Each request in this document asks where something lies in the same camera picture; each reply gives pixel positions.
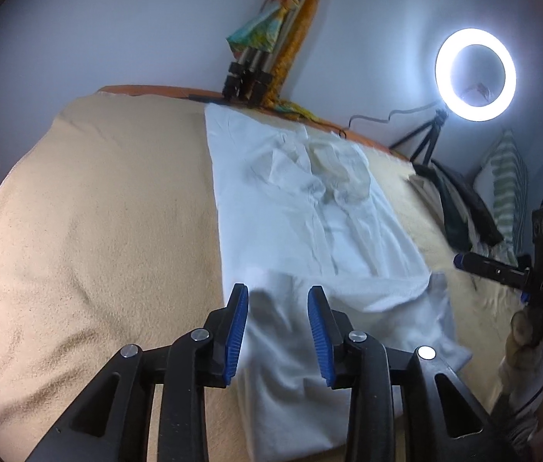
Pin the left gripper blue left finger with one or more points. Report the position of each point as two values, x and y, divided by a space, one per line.
227 326

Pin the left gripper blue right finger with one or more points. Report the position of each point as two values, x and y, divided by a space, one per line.
329 328

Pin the white t-shirt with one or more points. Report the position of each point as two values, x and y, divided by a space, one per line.
299 208

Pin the pile of dark clothes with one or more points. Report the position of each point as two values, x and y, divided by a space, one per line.
464 218

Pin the right gloved hand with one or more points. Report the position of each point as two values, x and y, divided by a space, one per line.
521 370

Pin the green striped pillow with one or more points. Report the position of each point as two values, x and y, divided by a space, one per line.
502 184

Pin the beige bed blanket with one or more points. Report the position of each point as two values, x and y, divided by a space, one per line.
108 236

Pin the folded tripod with colourful cloth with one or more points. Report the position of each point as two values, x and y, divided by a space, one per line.
264 50

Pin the black ring light tripod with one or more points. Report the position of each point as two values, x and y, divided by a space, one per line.
431 129

